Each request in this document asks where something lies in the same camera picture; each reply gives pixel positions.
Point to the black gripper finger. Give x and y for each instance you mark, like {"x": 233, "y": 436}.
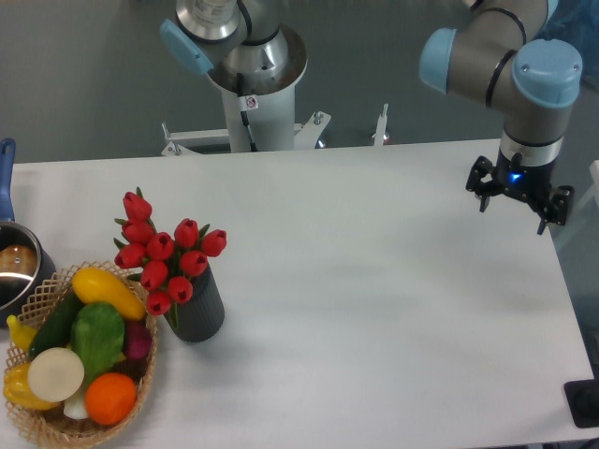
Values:
{"x": 482, "y": 182}
{"x": 553, "y": 206}

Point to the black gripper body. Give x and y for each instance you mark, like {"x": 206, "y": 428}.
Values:
{"x": 523, "y": 183}

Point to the red tulip bouquet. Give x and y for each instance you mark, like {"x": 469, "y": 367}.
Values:
{"x": 168, "y": 264}

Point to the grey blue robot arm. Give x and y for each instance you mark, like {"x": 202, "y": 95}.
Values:
{"x": 499, "y": 61}

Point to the dark grey ribbed vase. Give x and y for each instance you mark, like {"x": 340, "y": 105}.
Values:
{"x": 202, "y": 316}

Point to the black device at table edge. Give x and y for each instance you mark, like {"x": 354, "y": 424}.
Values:
{"x": 582, "y": 399}

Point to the purple red onion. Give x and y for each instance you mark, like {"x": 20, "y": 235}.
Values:
{"x": 137, "y": 341}

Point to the yellow squash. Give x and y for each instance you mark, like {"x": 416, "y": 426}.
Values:
{"x": 92, "y": 285}

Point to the green lettuce leaf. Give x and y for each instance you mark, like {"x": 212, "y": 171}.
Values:
{"x": 97, "y": 338}

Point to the orange fruit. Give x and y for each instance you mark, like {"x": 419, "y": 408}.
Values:
{"x": 110, "y": 398}

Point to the dark green cucumber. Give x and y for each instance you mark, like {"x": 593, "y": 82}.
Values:
{"x": 56, "y": 329}

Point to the white green leek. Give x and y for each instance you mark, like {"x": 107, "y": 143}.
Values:
{"x": 74, "y": 407}

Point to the white round radish slice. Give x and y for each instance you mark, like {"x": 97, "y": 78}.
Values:
{"x": 55, "y": 375}

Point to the yellow banana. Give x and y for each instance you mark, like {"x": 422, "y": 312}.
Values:
{"x": 20, "y": 334}

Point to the woven wicker basket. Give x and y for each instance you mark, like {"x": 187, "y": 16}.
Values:
{"x": 52, "y": 428}

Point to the yellow bell pepper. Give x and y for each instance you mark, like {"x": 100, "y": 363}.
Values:
{"x": 18, "y": 392}

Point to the blue handled saucepan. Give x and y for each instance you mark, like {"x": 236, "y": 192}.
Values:
{"x": 24, "y": 263}

